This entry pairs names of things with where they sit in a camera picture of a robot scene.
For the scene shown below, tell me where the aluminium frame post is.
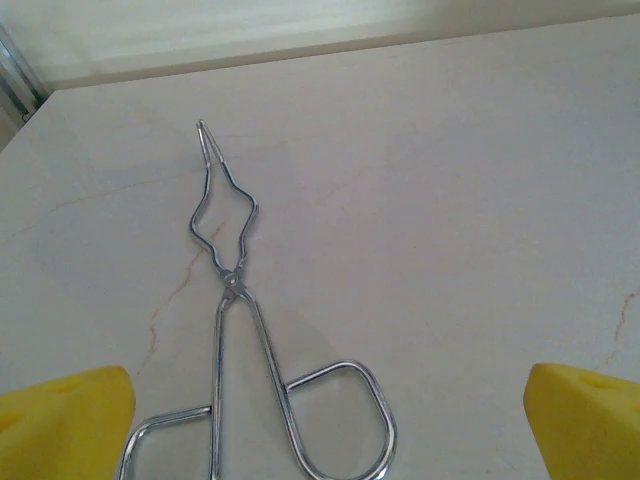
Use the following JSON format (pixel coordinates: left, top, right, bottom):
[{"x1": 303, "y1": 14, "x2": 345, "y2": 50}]
[{"x1": 0, "y1": 22, "x2": 49, "y2": 119}]

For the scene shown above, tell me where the thin wire on table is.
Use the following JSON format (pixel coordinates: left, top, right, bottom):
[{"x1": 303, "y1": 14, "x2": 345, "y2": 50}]
[{"x1": 118, "y1": 118, "x2": 397, "y2": 480}]

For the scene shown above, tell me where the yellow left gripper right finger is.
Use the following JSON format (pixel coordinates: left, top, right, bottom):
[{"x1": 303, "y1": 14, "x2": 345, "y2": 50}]
[{"x1": 523, "y1": 362, "x2": 640, "y2": 480}]

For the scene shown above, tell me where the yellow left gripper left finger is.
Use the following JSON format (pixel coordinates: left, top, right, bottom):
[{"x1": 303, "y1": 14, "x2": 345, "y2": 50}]
[{"x1": 0, "y1": 365, "x2": 137, "y2": 480}]

